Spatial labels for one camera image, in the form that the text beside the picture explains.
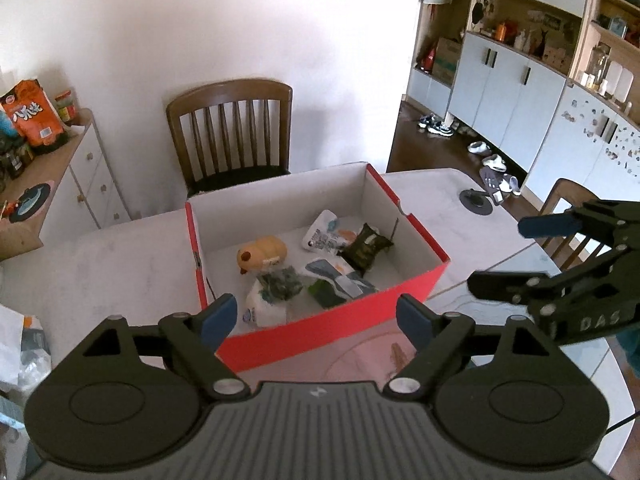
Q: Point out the brown wooden slatted chair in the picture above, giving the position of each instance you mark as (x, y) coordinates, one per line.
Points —
(230, 91)
(565, 192)

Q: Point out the round black mat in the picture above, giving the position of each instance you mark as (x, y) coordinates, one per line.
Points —
(30, 200)

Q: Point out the white square canister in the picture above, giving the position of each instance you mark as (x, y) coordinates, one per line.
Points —
(620, 80)

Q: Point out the red bag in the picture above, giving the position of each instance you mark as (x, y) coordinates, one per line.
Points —
(427, 60)

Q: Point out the black round table socket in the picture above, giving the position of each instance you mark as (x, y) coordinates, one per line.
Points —
(475, 202)

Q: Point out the white wooden cabinet unit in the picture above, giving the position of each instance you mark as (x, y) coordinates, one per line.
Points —
(500, 90)

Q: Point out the red cardboard box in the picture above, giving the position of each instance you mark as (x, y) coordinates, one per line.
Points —
(325, 330)

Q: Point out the dark glass jar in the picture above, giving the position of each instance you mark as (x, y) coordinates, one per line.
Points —
(17, 160)

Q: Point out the white marble desktop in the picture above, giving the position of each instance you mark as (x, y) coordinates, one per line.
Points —
(110, 270)

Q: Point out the white printed packet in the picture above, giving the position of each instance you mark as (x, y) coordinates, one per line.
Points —
(322, 232)

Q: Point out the dark wall figure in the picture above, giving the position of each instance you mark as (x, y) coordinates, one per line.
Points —
(478, 10)

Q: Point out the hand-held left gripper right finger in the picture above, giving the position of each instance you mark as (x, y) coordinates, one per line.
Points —
(412, 317)

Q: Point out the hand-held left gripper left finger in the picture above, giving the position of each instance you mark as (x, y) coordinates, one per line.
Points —
(220, 315)

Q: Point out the white packet with blue print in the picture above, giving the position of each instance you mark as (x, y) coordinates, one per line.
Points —
(265, 312)

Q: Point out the white plastic bag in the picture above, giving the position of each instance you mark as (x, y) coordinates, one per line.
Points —
(15, 340)

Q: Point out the black green white packet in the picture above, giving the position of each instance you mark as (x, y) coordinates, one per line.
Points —
(340, 285)

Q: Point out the orange snack bag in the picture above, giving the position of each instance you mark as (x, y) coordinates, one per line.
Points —
(35, 115)

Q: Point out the small red toy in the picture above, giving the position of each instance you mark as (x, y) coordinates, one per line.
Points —
(7, 208)

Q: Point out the dark sneaker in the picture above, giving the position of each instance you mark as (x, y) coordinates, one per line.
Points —
(442, 127)
(427, 121)

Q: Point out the white slipper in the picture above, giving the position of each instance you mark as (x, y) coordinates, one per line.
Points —
(510, 182)
(479, 147)
(495, 162)

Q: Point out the white sideboard with wooden top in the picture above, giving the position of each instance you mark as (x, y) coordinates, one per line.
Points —
(95, 180)

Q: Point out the jar with red lid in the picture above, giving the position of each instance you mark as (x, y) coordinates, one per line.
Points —
(66, 107)

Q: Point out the blue patterned bag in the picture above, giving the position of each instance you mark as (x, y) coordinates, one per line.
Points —
(6, 125)

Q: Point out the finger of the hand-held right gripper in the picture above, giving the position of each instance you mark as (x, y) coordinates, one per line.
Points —
(500, 285)
(545, 225)

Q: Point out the person's right hand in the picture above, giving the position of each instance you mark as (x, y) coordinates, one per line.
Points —
(629, 355)

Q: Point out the teal box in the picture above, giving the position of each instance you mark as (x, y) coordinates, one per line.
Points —
(616, 25)

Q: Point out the brown cardboard carton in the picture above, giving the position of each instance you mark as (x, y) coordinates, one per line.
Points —
(446, 57)

